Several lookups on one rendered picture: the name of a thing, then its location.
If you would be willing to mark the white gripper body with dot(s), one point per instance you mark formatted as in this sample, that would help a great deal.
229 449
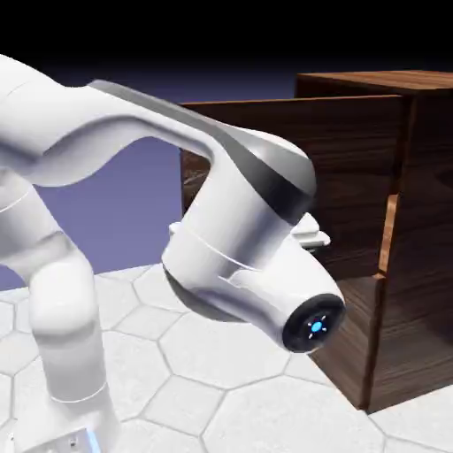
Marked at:
311 238

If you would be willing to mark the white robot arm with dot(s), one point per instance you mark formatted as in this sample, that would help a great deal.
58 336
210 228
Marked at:
230 226

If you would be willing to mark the large dark wooden cabinet door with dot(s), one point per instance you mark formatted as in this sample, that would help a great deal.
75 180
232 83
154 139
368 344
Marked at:
354 141

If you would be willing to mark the small dark wooden cabinet door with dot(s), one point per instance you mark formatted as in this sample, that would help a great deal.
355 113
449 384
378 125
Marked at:
354 339

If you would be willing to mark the dark wooden cabinet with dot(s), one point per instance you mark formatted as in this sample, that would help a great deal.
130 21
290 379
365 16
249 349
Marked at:
424 247

